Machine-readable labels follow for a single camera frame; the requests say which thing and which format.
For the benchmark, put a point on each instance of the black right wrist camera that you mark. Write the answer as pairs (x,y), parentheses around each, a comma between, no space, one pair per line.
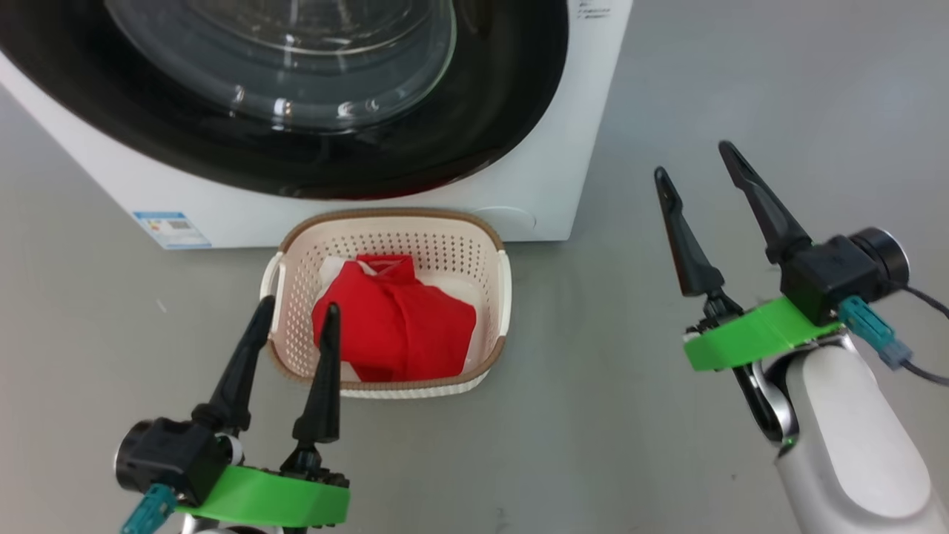
(838,271)

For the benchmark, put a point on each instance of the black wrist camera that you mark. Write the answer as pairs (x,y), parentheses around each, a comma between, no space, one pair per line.
(170,456)
(838,271)

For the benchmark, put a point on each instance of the small printed text label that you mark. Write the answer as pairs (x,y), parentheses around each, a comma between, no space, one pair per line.
(593,9)

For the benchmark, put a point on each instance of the black round glass washer door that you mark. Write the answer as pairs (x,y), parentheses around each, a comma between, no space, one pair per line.
(504,111)

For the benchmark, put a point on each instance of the cream perforated basket brown rim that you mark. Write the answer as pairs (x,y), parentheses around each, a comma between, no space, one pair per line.
(445,252)

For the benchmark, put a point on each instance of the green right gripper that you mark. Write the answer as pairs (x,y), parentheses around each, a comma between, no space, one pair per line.
(756,334)

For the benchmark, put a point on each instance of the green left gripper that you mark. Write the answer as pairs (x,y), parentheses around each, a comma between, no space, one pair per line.
(274,497)

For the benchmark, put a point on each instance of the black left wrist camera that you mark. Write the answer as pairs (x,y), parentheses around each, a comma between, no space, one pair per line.
(170,456)

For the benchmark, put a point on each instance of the white front-load washing machine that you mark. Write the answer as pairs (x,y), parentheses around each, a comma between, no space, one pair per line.
(586,148)

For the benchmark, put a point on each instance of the blue energy label sticker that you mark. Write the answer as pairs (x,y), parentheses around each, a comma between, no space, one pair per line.
(172,230)

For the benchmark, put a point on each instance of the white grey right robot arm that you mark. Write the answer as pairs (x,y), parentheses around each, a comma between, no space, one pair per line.
(852,445)

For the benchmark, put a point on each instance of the red and white garment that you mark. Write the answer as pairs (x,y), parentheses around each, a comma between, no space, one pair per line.
(400,319)

